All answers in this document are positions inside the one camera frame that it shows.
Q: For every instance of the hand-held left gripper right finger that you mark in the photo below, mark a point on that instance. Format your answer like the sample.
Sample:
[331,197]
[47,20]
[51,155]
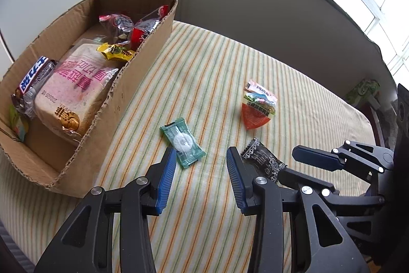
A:
[235,180]

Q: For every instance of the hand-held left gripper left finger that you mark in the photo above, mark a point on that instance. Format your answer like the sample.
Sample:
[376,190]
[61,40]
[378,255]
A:
[166,180]

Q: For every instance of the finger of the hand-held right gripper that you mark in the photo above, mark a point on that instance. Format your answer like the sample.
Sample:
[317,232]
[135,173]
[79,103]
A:
[297,178]
[316,158]

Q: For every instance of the black candy packet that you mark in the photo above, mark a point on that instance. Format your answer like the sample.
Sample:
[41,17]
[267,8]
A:
[263,158]

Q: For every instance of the green mint candy packet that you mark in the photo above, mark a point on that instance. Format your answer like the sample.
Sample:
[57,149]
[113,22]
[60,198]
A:
[182,142]

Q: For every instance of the brown cardboard box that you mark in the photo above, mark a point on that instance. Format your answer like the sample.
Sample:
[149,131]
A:
[127,100]

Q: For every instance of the sliced bread packet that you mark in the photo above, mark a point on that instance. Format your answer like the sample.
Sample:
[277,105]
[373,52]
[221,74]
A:
[80,84]

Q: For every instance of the yellow snack packet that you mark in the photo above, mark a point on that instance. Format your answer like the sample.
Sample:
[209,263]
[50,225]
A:
[115,51]

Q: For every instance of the red clear snack packet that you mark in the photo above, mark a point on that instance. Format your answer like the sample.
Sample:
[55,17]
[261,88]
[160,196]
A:
[119,23]
[140,34]

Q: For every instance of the small green snack packet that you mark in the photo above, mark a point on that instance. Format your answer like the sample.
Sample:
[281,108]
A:
[18,126]

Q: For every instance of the blue white snack bar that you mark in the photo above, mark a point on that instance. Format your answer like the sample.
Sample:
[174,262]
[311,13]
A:
[32,76]

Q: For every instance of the orange triangular jelly packet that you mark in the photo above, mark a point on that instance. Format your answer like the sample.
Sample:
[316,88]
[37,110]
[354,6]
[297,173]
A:
[255,116]

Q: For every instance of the green printed bag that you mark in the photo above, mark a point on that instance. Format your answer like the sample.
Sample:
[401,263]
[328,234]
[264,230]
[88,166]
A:
[364,89]

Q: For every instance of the striped tablecloth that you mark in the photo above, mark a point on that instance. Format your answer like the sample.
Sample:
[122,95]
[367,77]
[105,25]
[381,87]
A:
[207,68]

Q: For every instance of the grey window sill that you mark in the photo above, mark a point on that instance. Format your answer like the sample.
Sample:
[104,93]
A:
[345,14]

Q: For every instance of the window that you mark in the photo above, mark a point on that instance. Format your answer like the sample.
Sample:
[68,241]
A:
[383,4]

